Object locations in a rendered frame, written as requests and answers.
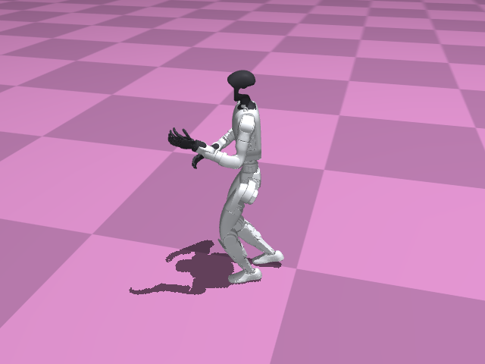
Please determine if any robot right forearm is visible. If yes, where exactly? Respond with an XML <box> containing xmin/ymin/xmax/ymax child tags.
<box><xmin>212</xmin><ymin>128</ymin><xmax>235</xmax><ymax>151</ymax></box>

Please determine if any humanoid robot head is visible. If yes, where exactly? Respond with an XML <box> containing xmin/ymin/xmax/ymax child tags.
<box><xmin>227</xmin><ymin>70</ymin><xmax>256</xmax><ymax>110</ymax></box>

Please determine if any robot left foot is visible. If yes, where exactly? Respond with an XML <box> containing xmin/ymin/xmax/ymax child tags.
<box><xmin>228</xmin><ymin>268</ymin><xmax>262</xmax><ymax>283</ymax></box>

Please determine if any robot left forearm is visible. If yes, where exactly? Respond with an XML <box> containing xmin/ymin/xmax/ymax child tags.
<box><xmin>196</xmin><ymin>141</ymin><xmax>240</xmax><ymax>168</ymax></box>

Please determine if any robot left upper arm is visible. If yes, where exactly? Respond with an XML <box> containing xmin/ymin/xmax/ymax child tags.
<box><xmin>232</xmin><ymin>115</ymin><xmax>255</xmax><ymax>169</ymax></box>

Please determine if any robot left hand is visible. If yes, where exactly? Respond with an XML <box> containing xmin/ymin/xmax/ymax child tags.
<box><xmin>168</xmin><ymin>128</ymin><xmax>207</xmax><ymax>152</ymax></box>

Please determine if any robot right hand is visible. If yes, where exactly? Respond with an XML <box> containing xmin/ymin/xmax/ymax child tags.
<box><xmin>192</xmin><ymin>143</ymin><xmax>219</xmax><ymax>169</ymax></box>

